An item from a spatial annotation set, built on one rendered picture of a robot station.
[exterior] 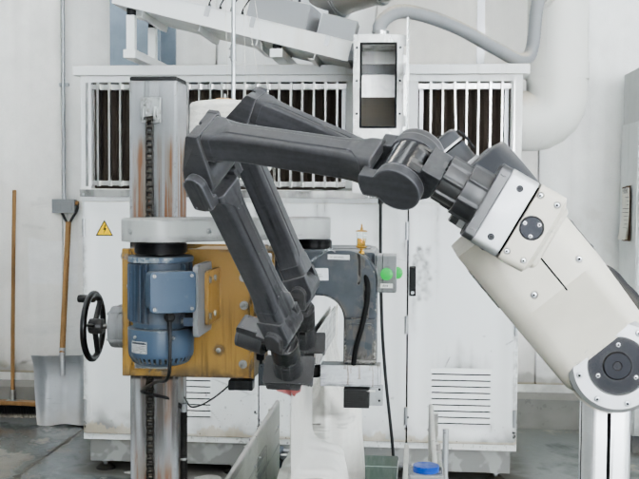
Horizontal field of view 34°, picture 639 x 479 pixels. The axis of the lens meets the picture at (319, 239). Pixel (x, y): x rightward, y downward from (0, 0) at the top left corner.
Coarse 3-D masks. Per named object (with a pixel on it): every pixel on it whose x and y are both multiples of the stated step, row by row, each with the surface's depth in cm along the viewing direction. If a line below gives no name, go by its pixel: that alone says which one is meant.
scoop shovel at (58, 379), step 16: (64, 256) 657; (64, 272) 655; (64, 288) 652; (64, 304) 650; (64, 320) 648; (64, 336) 646; (64, 352) 644; (48, 368) 648; (64, 368) 644; (80, 368) 647; (48, 384) 647; (64, 384) 646; (80, 384) 645; (48, 400) 646; (64, 400) 645; (80, 400) 643; (48, 416) 644; (64, 416) 643; (80, 416) 641
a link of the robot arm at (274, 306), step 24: (240, 168) 181; (192, 192) 174; (216, 192) 178; (240, 192) 180; (216, 216) 181; (240, 216) 181; (240, 240) 183; (240, 264) 188; (264, 264) 188; (264, 288) 190; (264, 312) 194; (288, 312) 196; (264, 336) 199; (288, 336) 196
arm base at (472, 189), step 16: (448, 176) 150; (464, 176) 150; (480, 176) 150; (496, 176) 149; (448, 192) 151; (464, 192) 149; (480, 192) 149; (496, 192) 149; (448, 208) 154; (464, 208) 150; (480, 208) 149; (464, 224) 157; (480, 224) 149
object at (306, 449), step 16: (304, 400) 248; (304, 416) 249; (304, 432) 249; (304, 448) 245; (320, 448) 256; (336, 448) 266; (288, 464) 247; (304, 464) 235; (320, 464) 244; (336, 464) 252
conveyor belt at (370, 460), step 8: (368, 456) 429; (376, 456) 429; (384, 456) 429; (392, 456) 429; (368, 464) 417; (376, 464) 417; (384, 464) 417; (392, 464) 417; (368, 472) 405; (376, 472) 405; (384, 472) 405; (392, 472) 405
